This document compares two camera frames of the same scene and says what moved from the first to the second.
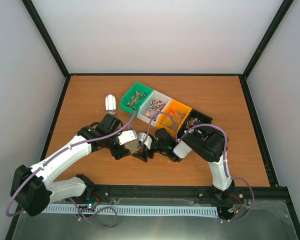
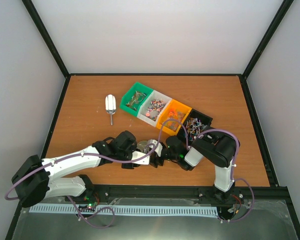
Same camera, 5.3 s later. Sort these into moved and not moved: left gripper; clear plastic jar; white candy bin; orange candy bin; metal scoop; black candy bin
Moved: clear plastic jar; left gripper
Not moved: black candy bin; white candy bin; metal scoop; orange candy bin
